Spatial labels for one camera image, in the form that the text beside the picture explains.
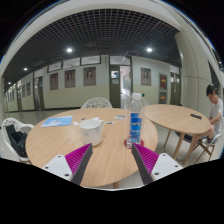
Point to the flat round red coaster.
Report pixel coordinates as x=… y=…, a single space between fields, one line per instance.
x=125 y=144

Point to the dark green open door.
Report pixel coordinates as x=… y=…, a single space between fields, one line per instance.
x=114 y=90

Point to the black phone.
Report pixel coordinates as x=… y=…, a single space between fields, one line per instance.
x=196 y=116

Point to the white plastic chair wooden legs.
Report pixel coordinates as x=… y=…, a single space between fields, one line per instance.
x=28 y=126

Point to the black bag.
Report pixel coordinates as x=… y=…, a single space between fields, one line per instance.
x=18 y=141

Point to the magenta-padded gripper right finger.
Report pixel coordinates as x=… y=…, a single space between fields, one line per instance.
x=163 y=166

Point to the clear water bottle blue label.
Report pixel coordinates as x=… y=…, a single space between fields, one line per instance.
x=135 y=126

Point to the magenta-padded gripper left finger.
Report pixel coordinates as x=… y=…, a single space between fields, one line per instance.
x=60 y=166

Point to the person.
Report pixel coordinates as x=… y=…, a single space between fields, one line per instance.
x=216 y=113

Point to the white perforated back chair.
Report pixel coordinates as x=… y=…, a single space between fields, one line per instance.
x=96 y=102
x=146 y=101

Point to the framed wall pictures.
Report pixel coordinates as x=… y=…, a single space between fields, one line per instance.
x=89 y=76

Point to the light blue booklet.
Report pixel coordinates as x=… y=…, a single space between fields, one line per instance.
x=57 y=121

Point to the white ceramic mug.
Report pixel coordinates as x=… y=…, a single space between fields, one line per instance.
x=90 y=133

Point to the round ceiling lights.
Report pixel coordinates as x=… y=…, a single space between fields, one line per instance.
x=69 y=50

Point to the round wooden side table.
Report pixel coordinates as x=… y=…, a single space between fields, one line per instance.
x=176 y=116

